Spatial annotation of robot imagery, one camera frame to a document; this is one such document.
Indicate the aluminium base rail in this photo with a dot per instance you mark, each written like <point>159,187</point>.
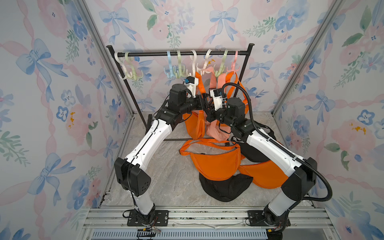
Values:
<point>206,223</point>

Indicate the white hook with pink bag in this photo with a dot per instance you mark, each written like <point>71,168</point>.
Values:
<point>203,69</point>

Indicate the white hook middle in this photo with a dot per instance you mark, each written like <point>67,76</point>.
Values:
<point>193,57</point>

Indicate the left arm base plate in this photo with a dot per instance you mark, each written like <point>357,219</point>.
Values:
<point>157,218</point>

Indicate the black bag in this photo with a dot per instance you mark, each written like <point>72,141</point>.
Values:
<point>251,153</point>
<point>227,190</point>

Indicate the pink bag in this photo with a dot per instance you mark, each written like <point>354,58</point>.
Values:
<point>212,128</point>

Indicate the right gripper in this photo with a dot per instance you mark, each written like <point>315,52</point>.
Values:
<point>211,115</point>

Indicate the black clothes rack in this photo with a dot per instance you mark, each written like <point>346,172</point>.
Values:
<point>111,50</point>

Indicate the light green hook middle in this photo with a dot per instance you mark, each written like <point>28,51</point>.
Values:
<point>180,71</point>

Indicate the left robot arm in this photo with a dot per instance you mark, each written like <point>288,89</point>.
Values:
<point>131,170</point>

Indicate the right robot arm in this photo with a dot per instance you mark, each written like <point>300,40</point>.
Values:
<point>300,173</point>

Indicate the light green hook right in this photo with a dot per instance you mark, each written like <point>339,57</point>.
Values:
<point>222,65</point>

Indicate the light blue hook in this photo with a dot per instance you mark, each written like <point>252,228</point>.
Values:
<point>169,71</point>

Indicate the white hook far left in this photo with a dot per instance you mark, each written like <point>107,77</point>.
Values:
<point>121,64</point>

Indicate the light green hook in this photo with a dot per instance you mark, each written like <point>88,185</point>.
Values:
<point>180,71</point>
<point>222,65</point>
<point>132,75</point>

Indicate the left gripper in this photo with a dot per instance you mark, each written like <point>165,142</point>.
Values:
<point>205,106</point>

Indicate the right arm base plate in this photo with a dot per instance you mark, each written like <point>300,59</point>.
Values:
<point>258,218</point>

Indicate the light green hook left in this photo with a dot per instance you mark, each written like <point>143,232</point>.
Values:
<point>132,75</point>

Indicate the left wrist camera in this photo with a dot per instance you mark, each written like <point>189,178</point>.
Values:
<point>192,85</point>

